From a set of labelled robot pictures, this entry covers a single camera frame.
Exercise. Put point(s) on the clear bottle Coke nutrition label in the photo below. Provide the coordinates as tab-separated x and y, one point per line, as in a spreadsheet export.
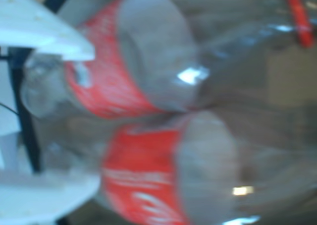
106	86

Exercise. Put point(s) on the clear bottle Coca-Cola script label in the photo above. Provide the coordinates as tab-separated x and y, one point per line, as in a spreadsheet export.
138	155

